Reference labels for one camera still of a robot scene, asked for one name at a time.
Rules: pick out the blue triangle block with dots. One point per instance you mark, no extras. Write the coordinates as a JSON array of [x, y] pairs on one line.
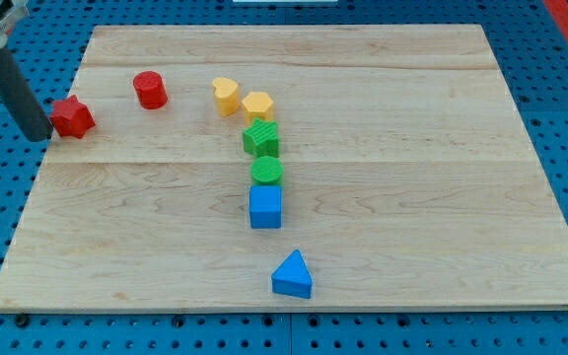
[[292, 277]]

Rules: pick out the red star block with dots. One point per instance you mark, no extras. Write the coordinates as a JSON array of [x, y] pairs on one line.
[[71, 118]]

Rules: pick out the blue cube block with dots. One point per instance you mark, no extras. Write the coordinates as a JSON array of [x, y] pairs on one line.
[[265, 207]]

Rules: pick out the red cylinder block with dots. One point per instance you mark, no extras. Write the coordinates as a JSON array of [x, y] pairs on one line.
[[150, 90]]

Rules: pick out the yellow heart block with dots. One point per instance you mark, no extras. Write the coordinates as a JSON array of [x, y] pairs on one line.
[[227, 95]]

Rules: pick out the wooden board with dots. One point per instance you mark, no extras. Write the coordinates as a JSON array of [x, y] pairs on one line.
[[410, 182]]

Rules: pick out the green star block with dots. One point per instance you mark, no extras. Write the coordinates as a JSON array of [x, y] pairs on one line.
[[262, 139]]

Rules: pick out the yellow hexagon block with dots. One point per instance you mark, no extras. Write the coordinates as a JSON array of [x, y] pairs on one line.
[[257, 105]]

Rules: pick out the green cylinder block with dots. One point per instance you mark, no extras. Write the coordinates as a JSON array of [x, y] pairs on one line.
[[266, 170]]

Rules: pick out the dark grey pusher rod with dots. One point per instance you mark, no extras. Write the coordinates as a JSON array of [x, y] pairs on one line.
[[20, 100]]

